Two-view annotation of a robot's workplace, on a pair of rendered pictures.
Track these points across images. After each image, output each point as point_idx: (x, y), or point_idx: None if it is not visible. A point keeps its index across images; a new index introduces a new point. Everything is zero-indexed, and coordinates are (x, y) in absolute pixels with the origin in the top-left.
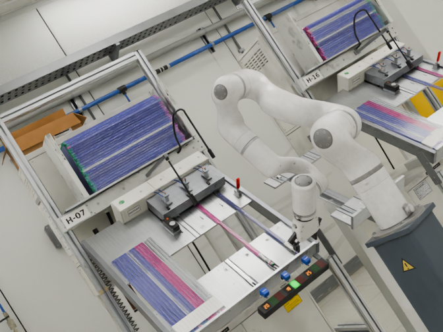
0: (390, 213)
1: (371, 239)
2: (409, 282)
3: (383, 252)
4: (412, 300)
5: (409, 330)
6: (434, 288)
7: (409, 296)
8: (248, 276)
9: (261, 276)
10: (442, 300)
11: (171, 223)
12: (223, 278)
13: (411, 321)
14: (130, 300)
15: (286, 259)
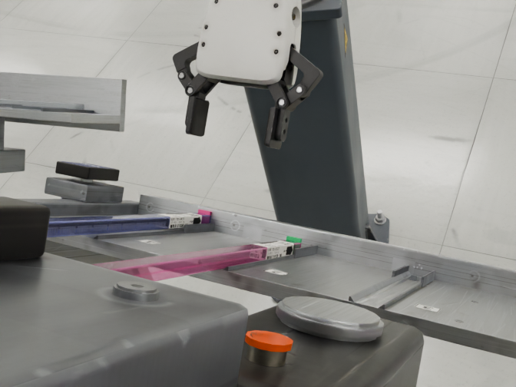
0: None
1: (324, 3)
2: (347, 76)
3: (339, 22)
4: (348, 118)
5: None
6: (352, 69)
7: (348, 110)
8: (397, 281)
9: (366, 269)
10: (354, 89)
11: (355, 315)
12: (483, 315)
13: None
14: None
15: (236, 239)
